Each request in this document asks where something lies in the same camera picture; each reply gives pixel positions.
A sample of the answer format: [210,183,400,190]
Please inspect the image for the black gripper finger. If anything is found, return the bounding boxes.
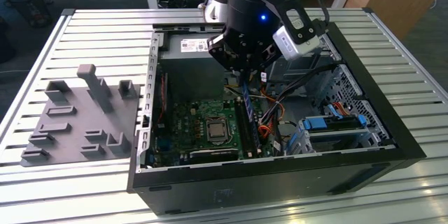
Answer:
[206,35,248,78]
[248,47,282,80]

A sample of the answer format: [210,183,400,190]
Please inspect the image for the silver drive cage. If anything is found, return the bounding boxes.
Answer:
[269,35,342,83]

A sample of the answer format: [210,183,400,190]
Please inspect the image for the grey power supply unit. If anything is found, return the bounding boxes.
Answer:
[158,31,228,101]

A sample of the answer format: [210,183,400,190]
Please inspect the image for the green motherboard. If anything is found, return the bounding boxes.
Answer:
[153,98,281,167]

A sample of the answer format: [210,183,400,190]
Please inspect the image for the round grey speaker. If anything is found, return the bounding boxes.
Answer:
[277,121,298,141]

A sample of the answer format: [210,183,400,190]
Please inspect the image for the hard disk in blue carrier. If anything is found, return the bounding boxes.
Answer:
[300,114,368,132]

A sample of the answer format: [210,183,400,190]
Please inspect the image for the CPU in silver socket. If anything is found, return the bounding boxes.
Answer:
[204,115,230,145]

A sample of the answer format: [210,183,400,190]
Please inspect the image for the silver disk bay cage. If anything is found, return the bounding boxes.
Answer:
[285,115,393,154]

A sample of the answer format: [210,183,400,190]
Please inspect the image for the black open PC case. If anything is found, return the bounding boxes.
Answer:
[125,22,428,216]

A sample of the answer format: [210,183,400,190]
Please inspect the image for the grey parts rack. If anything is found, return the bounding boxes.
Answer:
[20,63,142,167]

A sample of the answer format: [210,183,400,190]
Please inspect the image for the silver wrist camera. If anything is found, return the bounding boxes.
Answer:
[272,26,322,61]

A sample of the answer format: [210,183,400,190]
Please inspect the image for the black camera bracket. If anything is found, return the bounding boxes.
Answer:
[264,0,316,45]

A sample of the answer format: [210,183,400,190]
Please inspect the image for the black cable bundle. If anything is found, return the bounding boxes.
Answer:
[270,63,338,104]

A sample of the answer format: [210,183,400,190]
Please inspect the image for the black cables under desk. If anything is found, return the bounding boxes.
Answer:
[156,0,206,9]

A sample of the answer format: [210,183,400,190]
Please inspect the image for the blue wire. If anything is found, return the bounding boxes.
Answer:
[328,104,342,119]

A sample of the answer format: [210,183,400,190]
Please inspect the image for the orange wire bundle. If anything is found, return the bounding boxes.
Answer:
[257,125,277,138]

